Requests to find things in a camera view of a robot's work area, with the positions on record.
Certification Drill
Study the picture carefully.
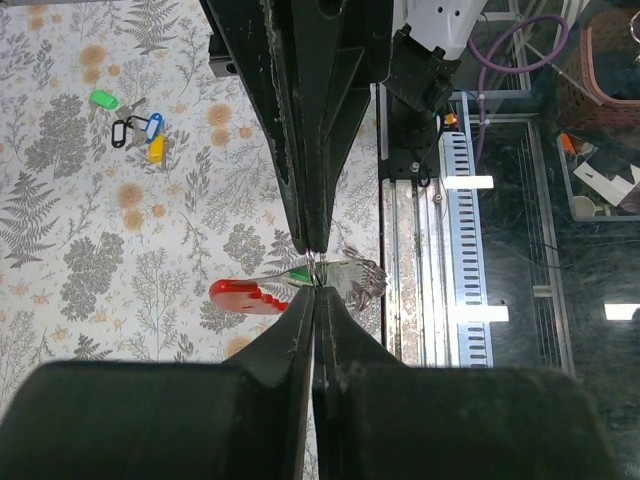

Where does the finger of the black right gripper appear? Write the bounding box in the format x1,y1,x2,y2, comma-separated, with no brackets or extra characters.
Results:
204,1,307,253
290,1,373,253

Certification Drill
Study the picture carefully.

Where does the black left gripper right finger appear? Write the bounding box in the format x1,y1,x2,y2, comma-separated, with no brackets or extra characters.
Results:
313,288,618,479

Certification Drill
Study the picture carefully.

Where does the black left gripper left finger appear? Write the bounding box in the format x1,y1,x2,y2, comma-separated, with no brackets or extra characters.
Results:
1,287,315,479

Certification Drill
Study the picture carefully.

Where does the red handled carabiner keyring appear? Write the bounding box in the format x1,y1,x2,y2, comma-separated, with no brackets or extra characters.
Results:
208,244,389,317

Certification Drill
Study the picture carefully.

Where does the green tagged key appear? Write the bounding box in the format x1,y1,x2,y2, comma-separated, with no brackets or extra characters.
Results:
289,254,329,287

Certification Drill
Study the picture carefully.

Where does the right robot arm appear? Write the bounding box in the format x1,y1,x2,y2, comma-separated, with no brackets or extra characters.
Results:
202,0,484,253

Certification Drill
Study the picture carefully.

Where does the yellow key tag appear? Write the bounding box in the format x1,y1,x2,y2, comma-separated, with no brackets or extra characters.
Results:
148,133,166,164

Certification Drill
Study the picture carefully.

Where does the green key tag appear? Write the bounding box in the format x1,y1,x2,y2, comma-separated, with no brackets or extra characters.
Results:
90,90,119,110

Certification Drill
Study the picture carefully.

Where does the brown wicker basket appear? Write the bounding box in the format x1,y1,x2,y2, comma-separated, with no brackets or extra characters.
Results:
557,8,639,131

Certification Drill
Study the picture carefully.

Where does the aluminium front rail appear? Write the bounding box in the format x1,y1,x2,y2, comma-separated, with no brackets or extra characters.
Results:
377,87,450,367

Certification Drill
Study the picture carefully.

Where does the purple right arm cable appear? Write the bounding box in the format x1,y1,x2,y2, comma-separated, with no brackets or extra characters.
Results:
467,13,570,166

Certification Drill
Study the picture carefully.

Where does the blue slotted cable duct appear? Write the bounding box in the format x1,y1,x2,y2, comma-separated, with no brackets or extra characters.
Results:
440,132,493,369

